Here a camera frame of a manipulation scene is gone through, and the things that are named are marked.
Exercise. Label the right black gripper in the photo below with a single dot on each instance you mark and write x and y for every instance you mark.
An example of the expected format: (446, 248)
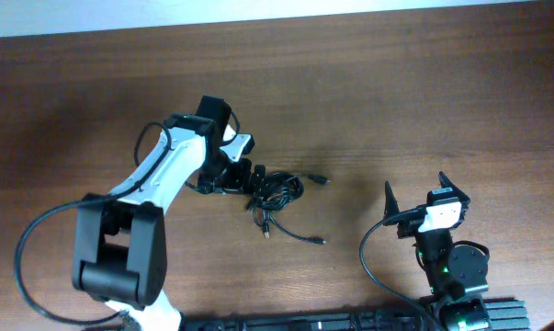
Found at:
(410, 222)

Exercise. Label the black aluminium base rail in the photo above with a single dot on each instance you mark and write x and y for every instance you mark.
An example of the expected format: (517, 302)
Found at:
(341, 319)

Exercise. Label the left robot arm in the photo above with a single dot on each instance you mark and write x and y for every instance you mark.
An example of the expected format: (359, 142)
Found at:
(119, 249)

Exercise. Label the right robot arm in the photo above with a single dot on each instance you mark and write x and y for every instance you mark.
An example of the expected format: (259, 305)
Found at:
(456, 270)

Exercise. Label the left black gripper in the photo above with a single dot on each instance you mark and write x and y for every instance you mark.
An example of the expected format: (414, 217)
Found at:
(247, 179)

